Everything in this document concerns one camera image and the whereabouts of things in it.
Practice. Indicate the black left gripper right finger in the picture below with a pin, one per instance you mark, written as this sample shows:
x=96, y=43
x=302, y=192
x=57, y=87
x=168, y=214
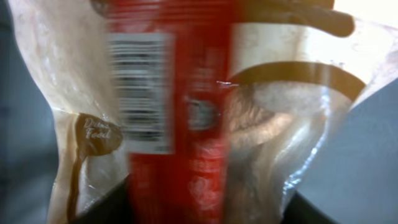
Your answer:
x=301, y=211

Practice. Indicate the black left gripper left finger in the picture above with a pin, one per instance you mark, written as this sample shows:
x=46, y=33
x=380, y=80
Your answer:
x=113, y=209

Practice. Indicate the beige brown snack bag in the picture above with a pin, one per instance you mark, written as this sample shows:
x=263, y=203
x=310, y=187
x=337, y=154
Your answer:
x=296, y=69

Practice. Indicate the red snack stick packet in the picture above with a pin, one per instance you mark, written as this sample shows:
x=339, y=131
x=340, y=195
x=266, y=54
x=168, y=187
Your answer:
x=171, y=63

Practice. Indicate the grey plastic mesh basket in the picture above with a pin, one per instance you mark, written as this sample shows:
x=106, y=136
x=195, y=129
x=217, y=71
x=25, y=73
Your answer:
x=353, y=180

